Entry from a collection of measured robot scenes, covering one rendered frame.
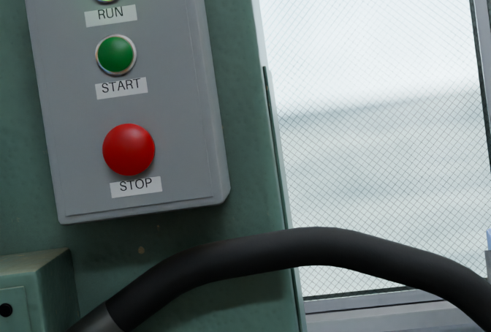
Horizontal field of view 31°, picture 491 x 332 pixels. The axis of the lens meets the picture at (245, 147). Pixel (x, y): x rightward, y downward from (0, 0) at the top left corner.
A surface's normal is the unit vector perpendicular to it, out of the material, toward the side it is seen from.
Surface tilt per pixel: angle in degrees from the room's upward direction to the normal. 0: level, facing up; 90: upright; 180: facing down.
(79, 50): 90
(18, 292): 90
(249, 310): 90
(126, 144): 90
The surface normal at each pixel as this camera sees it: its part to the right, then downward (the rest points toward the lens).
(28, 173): -0.05, 0.06
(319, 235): 0.02, -0.56
